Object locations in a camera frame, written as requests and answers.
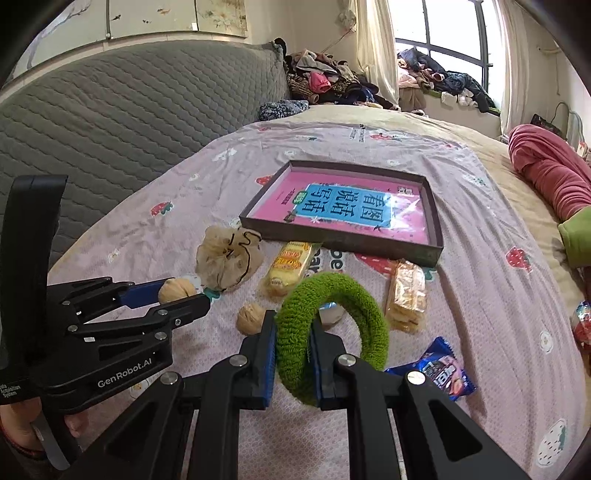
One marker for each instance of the blue patterned cloth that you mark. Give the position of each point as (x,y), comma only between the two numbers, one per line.
(282,109)

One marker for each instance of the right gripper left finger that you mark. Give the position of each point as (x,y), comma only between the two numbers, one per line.
(187,427)

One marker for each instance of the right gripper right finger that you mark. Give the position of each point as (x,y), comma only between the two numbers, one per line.
(401,426)

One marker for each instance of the grey quilted headboard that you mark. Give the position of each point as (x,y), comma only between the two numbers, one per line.
(113,122)

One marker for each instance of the pink and green blanket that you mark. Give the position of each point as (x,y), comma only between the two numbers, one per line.
(562,178)

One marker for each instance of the pile of clothes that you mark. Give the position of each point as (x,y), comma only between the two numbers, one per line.
(319,79)

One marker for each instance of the walnut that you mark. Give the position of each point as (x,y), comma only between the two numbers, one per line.
(250,319)
(174,289)

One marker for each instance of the red white snack wrapper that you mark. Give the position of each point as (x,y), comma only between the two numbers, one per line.
(581,323)

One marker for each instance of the clear biscuit packet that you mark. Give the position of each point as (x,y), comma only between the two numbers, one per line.
(407,297)

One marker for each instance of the person's left hand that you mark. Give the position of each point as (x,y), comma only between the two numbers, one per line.
(17,419)

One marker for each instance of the beige mattress cover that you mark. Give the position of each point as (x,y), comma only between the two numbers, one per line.
(537,215)

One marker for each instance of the pink strawberry bed sheet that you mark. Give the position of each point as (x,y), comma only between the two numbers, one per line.
(492,295)

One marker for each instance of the cream curtain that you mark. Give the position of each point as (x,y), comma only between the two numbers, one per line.
(371,21)
(517,72)

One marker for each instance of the colourful egg-shaped toy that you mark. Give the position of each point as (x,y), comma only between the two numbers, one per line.
(330,314)

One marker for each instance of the blue oreo snack packet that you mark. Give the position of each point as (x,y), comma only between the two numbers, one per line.
(440,364)

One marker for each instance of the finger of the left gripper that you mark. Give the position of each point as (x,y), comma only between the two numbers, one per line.
(85,300)
(156,324)

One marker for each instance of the right cream curtain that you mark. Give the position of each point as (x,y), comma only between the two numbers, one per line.
(517,72)

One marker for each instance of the pink and blue book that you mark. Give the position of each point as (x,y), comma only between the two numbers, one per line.
(346,202)

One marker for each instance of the clothes on window sill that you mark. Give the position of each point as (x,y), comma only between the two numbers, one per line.
(431,76)

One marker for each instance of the dark shallow box tray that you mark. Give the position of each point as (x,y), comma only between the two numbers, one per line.
(421,254)

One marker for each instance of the yellow rice cracker packet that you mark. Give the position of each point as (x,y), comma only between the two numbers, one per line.
(288,269)

